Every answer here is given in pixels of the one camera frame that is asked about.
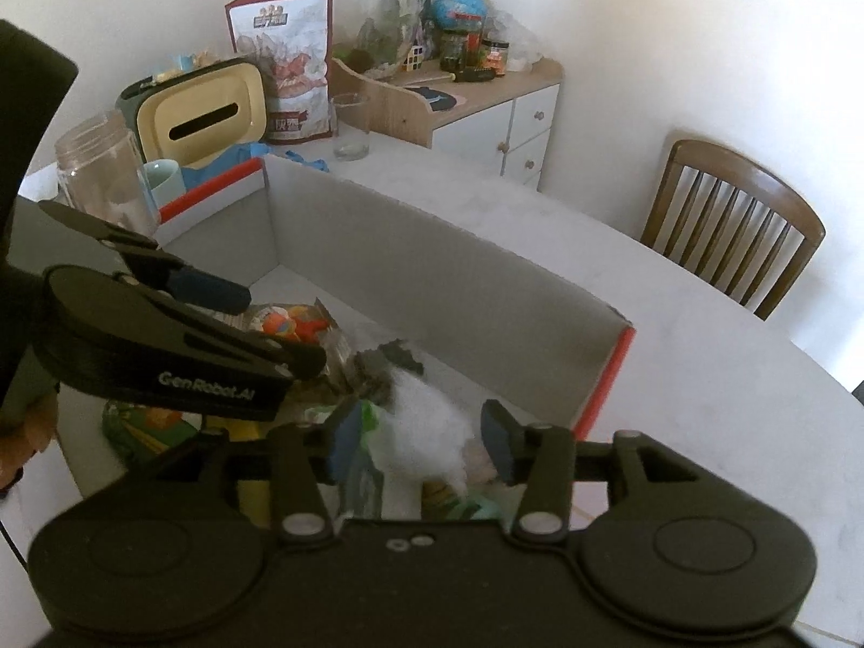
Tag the clear plastic bag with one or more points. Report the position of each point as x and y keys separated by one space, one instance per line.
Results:
x=523 y=40

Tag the blue globe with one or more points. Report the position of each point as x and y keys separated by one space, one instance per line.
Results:
x=459 y=7

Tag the colourful toy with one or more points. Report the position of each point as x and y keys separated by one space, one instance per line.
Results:
x=293 y=324

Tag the clear bag of greens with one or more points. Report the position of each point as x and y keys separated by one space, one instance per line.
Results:
x=388 y=37

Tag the light wooden stand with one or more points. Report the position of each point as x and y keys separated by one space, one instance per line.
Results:
x=391 y=104

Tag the blue flat box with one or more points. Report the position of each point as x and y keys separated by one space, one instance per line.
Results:
x=223 y=169

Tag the red white snack bag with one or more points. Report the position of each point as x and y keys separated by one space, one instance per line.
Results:
x=290 y=67

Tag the dark glass jar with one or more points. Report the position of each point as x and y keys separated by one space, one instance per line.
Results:
x=459 y=47

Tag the puzzle cube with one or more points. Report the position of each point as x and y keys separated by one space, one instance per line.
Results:
x=415 y=55

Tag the clear glass jar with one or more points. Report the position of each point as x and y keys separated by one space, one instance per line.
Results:
x=101 y=175

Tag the pale green cup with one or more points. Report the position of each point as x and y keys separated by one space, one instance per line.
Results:
x=165 y=182

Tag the clear drinking glass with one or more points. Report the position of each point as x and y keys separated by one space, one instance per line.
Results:
x=351 y=131

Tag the cream green tissue box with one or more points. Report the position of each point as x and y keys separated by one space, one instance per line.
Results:
x=196 y=108

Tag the black remote control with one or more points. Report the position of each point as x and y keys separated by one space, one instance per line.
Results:
x=466 y=74

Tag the white plastic bag bundle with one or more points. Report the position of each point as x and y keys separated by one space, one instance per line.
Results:
x=428 y=425

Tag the blue glove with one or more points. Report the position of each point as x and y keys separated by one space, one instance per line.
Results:
x=304 y=158

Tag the white sideboard wooden top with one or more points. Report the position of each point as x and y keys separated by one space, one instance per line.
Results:
x=520 y=121

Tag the person's left hand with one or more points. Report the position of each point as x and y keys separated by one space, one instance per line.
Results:
x=27 y=435

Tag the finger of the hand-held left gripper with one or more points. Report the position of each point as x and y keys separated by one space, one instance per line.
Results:
x=304 y=359
x=209 y=290

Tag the black round pad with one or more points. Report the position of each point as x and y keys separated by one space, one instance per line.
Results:
x=440 y=98

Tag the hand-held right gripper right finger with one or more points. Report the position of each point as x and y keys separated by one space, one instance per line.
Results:
x=503 y=445

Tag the white cardboard box red edge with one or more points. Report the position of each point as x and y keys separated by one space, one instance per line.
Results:
x=439 y=250

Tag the green toy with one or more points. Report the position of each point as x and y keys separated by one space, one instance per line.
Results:
x=466 y=505

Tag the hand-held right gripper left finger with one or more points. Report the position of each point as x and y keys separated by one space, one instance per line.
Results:
x=345 y=445

